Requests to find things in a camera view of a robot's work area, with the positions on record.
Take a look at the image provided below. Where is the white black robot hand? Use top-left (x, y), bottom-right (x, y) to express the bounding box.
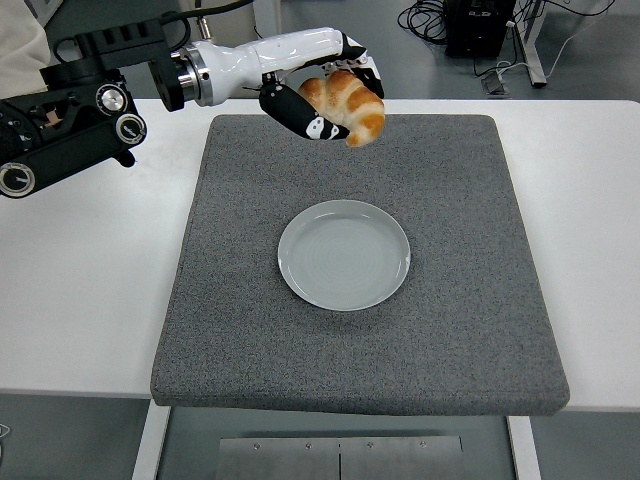
top-left (198, 25), bottom-right (387, 143)

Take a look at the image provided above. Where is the golden croissant bread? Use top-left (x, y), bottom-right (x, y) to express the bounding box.
top-left (298, 68), bottom-right (387, 149)

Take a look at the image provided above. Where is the grey round plate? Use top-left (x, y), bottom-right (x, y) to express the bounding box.
top-left (277, 199), bottom-right (412, 312)

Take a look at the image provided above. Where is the grey metal plate with screws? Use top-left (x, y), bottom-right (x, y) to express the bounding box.
top-left (218, 435), bottom-right (465, 480)

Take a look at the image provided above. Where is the white pillar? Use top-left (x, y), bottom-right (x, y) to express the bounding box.
top-left (249, 0), bottom-right (286, 41)

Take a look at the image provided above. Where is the black computer case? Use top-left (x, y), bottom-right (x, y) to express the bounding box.
top-left (443, 0), bottom-right (516, 59)

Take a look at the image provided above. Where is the grey floor pedal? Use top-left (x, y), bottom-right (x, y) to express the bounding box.
top-left (480, 69), bottom-right (510, 95)

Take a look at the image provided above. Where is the white furniture panel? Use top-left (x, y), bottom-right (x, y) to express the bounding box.
top-left (33, 0), bottom-right (64, 24)

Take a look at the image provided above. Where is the white desk leg with foot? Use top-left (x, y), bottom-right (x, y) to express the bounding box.
top-left (509, 0), bottom-right (547, 89)

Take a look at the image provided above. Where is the grey felt mat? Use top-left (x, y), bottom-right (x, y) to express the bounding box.
top-left (148, 113), bottom-right (570, 418)

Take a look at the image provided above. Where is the white table leg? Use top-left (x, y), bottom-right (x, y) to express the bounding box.
top-left (130, 399), bottom-right (172, 480)
top-left (505, 414), bottom-right (544, 480)

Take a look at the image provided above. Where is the black cable bundle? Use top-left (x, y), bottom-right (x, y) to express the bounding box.
top-left (396, 0), bottom-right (451, 49)

